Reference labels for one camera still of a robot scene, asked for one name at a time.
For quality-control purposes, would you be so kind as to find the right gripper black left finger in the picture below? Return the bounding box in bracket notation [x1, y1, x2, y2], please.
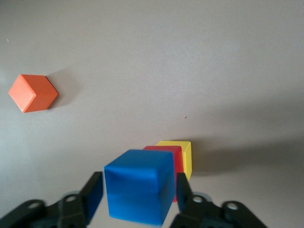
[0, 171, 105, 228]

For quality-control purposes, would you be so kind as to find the yellow wooden cube block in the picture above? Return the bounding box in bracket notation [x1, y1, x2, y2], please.
[155, 140, 192, 181]

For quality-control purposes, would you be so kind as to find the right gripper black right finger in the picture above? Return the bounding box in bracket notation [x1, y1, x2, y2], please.
[170, 172, 268, 228]

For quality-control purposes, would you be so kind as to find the orange wooden cube block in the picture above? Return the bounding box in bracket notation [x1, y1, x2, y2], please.
[8, 74, 59, 114]

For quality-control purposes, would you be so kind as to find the red wooden cube block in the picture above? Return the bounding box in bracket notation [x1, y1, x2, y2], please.
[143, 145, 184, 203]

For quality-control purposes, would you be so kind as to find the blue wooden cube block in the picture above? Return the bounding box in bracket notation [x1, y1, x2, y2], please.
[104, 149, 178, 226]

